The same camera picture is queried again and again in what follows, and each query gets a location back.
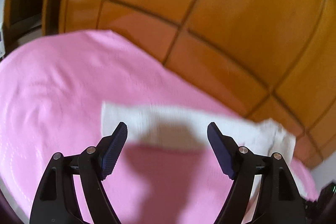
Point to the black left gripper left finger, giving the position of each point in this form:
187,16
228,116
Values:
56,201

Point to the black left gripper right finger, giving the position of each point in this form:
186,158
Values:
278,199

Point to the white knitted sweater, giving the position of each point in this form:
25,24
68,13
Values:
167,171

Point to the pink bed cover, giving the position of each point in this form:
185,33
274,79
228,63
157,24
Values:
52,92

